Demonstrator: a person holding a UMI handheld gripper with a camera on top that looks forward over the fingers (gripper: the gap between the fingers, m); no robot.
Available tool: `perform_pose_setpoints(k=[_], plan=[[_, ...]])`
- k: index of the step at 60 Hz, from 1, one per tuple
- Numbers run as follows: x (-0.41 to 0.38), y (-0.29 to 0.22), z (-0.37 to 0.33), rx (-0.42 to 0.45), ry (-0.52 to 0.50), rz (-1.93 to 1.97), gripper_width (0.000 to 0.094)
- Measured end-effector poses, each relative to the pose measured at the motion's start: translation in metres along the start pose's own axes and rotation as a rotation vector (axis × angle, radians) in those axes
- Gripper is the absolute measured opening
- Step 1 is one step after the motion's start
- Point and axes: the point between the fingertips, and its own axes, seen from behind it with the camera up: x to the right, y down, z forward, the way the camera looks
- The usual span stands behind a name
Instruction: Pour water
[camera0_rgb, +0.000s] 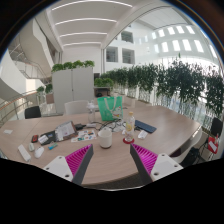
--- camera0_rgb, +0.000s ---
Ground colourful sticker sheet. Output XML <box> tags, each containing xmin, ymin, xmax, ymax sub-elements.
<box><xmin>70</xmin><ymin>129</ymin><xmax>98</xmax><ymax>143</ymax></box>

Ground black pouch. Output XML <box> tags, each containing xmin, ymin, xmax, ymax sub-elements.
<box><xmin>37</xmin><ymin>130</ymin><xmax>58</xmax><ymax>146</ymax></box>

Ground clear plastic drink bottle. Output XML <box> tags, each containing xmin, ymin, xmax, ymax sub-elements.
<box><xmin>123</xmin><ymin>111</ymin><xmax>136</xmax><ymax>144</ymax></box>

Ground glass balustrade with handrail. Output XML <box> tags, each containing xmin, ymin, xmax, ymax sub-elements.
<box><xmin>0</xmin><ymin>89</ymin><xmax>39</xmax><ymax>126</ymax></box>

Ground white computer mouse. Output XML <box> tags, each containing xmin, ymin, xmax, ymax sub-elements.
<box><xmin>33</xmin><ymin>146</ymin><xmax>45</xmax><ymax>159</ymax></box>

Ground red and white bag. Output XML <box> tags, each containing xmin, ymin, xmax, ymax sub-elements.
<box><xmin>207</xmin><ymin>134</ymin><xmax>221</xmax><ymax>154</ymax></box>

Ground black cable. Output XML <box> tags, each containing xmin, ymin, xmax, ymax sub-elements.
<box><xmin>94</xmin><ymin>119</ymin><xmax>126</xmax><ymax>133</ymax></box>

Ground ceiling light strips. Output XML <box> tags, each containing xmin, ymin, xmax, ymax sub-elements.
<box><xmin>51</xmin><ymin>0</ymin><xmax>134</xmax><ymax>48</ymax></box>

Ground flat round red coaster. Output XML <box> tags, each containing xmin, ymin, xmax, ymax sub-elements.
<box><xmin>122</xmin><ymin>137</ymin><xmax>136</xmax><ymax>145</ymax></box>

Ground white mug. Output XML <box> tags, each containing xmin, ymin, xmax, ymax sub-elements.
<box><xmin>97</xmin><ymin>128</ymin><xmax>114</xmax><ymax>149</ymax></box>

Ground green plants atop cabinet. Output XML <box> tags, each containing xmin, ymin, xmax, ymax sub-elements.
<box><xmin>50</xmin><ymin>59</ymin><xmax>96</xmax><ymax>74</ymax></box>

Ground open notebook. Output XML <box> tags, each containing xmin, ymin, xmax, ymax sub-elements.
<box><xmin>54</xmin><ymin>120</ymin><xmax>79</xmax><ymax>142</ymax></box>

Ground clear white-lidded water bottle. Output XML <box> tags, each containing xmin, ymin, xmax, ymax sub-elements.
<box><xmin>86</xmin><ymin>101</ymin><xmax>97</xmax><ymax>124</ymax></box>

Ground white plastic packet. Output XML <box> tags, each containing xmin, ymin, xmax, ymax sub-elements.
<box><xmin>137</xmin><ymin>129</ymin><xmax>149</xmax><ymax>140</ymax></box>

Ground teal marker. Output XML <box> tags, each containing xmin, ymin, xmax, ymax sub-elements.
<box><xmin>47</xmin><ymin>142</ymin><xmax>59</xmax><ymax>151</ymax></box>

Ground row of green plants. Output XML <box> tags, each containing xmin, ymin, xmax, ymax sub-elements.
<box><xmin>94</xmin><ymin>59</ymin><xmax>224</xmax><ymax>118</ymax></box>

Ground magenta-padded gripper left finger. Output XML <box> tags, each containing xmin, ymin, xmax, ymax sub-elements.
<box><xmin>43</xmin><ymin>143</ymin><xmax>94</xmax><ymax>186</ymax></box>

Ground dark blue keyboard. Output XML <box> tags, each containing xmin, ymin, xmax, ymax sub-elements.
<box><xmin>134</xmin><ymin>119</ymin><xmax>158</xmax><ymax>134</ymax></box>

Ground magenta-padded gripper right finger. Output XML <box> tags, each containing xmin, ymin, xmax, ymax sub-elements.
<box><xmin>129</xmin><ymin>143</ymin><xmax>185</xmax><ymax>186</ymax></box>

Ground black chair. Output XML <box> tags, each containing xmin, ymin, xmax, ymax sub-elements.
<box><xmin>24</xmin><ymin>105</ymin><xmax>42</xmax><ymax>120</ymax></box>
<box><xmin>209</xmin><ymin>117</ymin><xmax>224</xmax><ymax>138</ymax></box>

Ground white cabinet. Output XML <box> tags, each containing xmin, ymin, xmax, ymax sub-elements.
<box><xmin>51</xmin><ymin>66</ymin><xmax>95</xmax><ymax>114</ymax></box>

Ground green tote bag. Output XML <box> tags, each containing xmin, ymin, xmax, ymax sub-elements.
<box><xmin>96</xmin><ymin>95</ymin><xmax>124</xmax><ymax>122</ymax></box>

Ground potted plants in planter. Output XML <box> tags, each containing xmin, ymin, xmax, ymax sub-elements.
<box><xmin>35</xmin><ymin>85</ymin><xmax>54</xmax><ymax>105</ymax></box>

